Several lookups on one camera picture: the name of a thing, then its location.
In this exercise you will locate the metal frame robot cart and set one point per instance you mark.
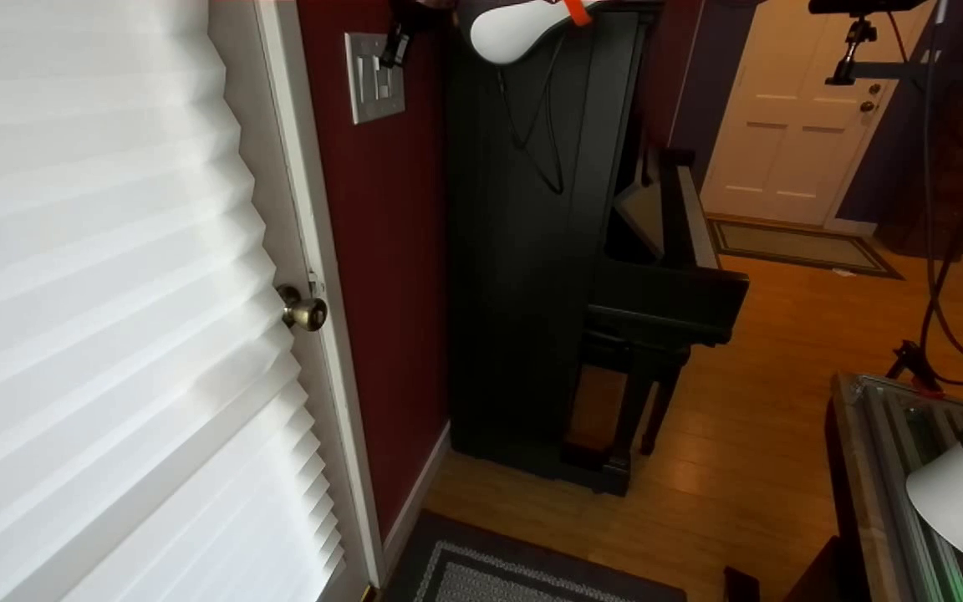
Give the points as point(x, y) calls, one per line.
point(895, 501)

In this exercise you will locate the black camera tripod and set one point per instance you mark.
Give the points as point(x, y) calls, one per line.
point(919, 167)

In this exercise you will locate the brass door knob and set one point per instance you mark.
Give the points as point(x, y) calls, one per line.
point(305, 313)

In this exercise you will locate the grey door mat dark border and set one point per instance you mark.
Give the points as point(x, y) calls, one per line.
point(518, 569)

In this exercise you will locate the white panelled interior door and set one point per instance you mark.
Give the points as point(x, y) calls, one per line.
point(800, 110)

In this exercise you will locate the white wall switch plate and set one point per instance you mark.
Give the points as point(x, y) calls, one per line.
point(374, 79)

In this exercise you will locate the black upright piano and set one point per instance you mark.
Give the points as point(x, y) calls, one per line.
point(551, 256)

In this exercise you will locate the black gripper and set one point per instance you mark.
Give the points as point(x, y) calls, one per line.
point(430, 7)

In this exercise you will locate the small tan floor mat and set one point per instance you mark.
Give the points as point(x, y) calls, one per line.
point(800, 245)

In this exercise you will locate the white door with pleated blind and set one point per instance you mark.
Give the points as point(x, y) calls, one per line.
point(116, 303)

